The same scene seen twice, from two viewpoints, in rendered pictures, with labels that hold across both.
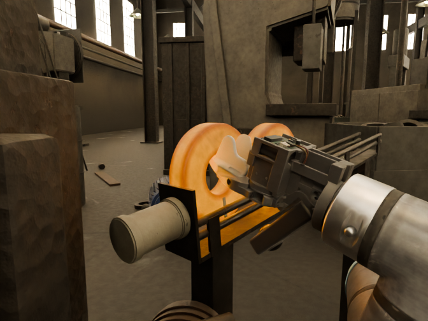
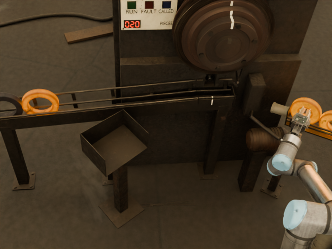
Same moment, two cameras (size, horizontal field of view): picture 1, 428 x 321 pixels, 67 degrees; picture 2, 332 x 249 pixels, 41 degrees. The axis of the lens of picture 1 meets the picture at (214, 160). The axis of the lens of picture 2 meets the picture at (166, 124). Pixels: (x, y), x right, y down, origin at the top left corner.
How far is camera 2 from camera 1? 2.15 m
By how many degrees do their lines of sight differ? 72
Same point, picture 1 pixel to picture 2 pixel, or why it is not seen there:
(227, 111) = not seen: outside the picture
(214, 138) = (305, 104)
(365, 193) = (287, 137)
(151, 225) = (276, 109)
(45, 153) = (260, 87)
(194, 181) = (294, 109)
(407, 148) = not seen: outside the picture
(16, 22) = (293, 41)
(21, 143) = (256, 85)
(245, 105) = not seen: outside the picture
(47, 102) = (286, 65)
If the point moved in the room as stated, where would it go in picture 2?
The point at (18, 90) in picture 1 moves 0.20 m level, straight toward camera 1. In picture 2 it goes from (277, 64) to (254, 81)
